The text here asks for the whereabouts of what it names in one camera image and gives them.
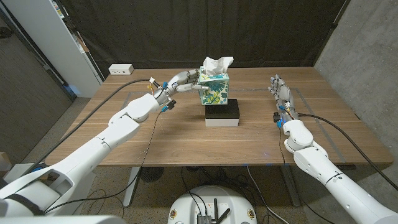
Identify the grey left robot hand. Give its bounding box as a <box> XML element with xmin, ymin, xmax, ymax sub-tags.
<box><xmin>154</xmin><ymin>68</ymin><xmax>210</xmax><ymax>106</ymax></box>

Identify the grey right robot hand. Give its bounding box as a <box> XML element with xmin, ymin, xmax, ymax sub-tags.
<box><xmin>267</xmin><ymin>73</ymin><xmax>299</xmax><ymax>121</ymax></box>

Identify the teal floral tissue box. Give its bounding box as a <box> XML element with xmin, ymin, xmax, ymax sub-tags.
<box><xmin>197</xmin><ymin>72</ymin><xmax>230</xmax><ymax>106</ymax></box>

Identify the white tissue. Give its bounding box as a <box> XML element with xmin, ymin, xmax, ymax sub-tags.
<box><xmin>202</xmin><ymin>56</ymin><xmax>234</xmax><ymax>77</ymax></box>

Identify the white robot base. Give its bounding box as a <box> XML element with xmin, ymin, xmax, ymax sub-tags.
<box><xmin>167</xmin><ymin>185</ymin><xmax>258</xmax><ymax>224</ymax></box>

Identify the black box with white base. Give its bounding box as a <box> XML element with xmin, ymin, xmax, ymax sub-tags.
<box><xmin>205</xmin><ymin>98</ymin><xmax>241</xmax><ymax>128</ymax></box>

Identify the brown cardboard box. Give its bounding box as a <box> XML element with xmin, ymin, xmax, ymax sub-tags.
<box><xmin>0</xmin><ymin>151</ymin><xmax>12</xmax><ymax>180</ymax></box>

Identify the white power strip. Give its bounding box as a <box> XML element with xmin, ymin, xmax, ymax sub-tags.
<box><xmin>108</xmin><ymin>63</ymin><xmax>135</xmax><ymax>76</ymax></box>

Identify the black backdrop curtain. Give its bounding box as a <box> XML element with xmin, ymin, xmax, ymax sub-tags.
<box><xmin>60</xmin><ymin>0</ymin><xmax>348</xmax><ymax>78</ymax></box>

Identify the black round floor disc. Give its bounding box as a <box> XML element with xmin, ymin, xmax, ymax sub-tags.
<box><xmin>139</xmin><ymin>167</ymin><xmax>165</xmax><ymax>183</ymax></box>

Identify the grey table leg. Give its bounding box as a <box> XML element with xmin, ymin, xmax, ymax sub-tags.
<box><xmin>279</xmin><ymin>164</ymin><xmax>302</xmax><ymax>208</ymax></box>

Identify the white table leg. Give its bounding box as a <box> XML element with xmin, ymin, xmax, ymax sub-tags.
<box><xmin>123</xmin><ymin>166</ymin><xmax>141</xmax><ymax>208</ymax></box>

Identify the white cabinet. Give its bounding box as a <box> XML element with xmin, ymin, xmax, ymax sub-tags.
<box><xmin>1</xmin><ymin>0</ymin><xmax>103</xmax><ymax>99</ymax></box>

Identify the white robot torso edge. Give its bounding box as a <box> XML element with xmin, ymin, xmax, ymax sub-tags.
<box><xmin>0</xmin><ymin>215</ymin><xmax>127</xmax><ymax>224</ymax></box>

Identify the white device with blue pads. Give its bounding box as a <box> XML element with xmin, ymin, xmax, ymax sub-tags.
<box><xmin>4</xmin><ymin>162</ymin><xmax>47</xmax><ymax>184</ymax></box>

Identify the right wrist coloured wire bundle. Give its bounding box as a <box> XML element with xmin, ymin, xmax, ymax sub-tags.
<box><xmin>281</xmin><ymin>101</ymin><xmax>298</xmax><ymax>121</ymax></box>

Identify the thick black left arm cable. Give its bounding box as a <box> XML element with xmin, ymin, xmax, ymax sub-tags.
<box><xmin>27</xmin><ymin>78</ymin><xmax>153</xmax><ymax>172</ymax></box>

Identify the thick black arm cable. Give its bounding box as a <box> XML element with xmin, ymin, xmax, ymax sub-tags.
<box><xmin>27</xmin><ymin>78</ymin><xmax>153</xmax><ymax>172</ymax></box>
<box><xmin>297</xmin><ymin>113</ymin><xmax>398</xmax><ymax>191</ymax></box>

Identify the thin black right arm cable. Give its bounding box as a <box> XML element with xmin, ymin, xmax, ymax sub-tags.
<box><xmin>278</xmin><ymin>127</ymin><xmax>336</xmax><ymax>224</ymax></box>

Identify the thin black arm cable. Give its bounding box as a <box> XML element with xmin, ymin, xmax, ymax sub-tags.
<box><xmin>43</xmin><ymin>110</ymin><xmax>164</xmax><ymax>215</ymax></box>
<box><xmin>278</xmin><ymin>127</ymin><xmax>336</xmax><ymax>224</ymax></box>

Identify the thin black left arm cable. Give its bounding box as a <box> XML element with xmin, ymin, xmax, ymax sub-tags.
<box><xmin>43</xmin><ymin>110</ymin><xmax>164</xmax><ymax>215</ymax></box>

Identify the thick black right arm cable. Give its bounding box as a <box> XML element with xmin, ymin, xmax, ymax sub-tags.
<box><xmin>297</xmin><ymin>113</ymin><xmax>398</xmax><ymax>191</ymax></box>

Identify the black backdrop frame pole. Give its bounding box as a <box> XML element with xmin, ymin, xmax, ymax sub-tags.
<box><xmin>312</xmin><ymin>0</ymin><xmax>352</xmax><ymax>68</ymax></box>

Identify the white floor cable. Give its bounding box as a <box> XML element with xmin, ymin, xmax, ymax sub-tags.
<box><xmin>246</xmin><ymin>165</ymin><xmax>290</xmax><ymax>224</ymax></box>

